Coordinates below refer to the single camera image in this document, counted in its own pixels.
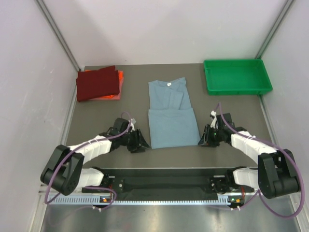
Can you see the grey slotted cable duct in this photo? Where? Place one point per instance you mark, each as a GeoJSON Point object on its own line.
{"type": "Point", "coordinates": [106, 199]}

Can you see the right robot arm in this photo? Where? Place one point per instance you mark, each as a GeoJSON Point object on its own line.
{"type": "Point", "coordinates": [274, 176]}

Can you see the aluminium corner post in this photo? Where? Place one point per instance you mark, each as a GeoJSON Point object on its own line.
{"type": "Point", "coordinates": [60, 38]}
{"type": "Point", "coordinates": [288, 4]}

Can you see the green plastic tray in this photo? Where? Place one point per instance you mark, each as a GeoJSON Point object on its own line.
{"type": "Point", "coordinates": [236, 77]}

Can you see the blue t shirt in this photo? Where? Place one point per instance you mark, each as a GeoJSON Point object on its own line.
{"type": "Point", "coordinates": [172, 120]}

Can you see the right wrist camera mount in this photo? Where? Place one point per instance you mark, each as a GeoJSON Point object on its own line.
{"type": "Point", "coordinates": [213, 124]}

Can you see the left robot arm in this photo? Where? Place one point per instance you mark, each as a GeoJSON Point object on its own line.
{"type": "Point", "coordinates": [64, 171]}

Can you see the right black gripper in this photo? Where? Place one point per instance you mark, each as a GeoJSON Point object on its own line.
{"type": "Point", "coordinates": [205, 140]}

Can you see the dark red folded t shirt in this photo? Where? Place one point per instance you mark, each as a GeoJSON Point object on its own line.
{"type": "Point", "coordinates": [97, 83]}

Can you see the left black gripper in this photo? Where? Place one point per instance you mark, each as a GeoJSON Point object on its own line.
{"type": "Point", "coordinates": [139, 143]}

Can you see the right aluminium corner post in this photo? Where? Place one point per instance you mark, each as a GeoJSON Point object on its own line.
{"type": "Point", "coordinates": [288, 4]}

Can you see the left aluminium corner post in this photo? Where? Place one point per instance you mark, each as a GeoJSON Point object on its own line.
{"type": "Point", "coordinates": [60, 38]}

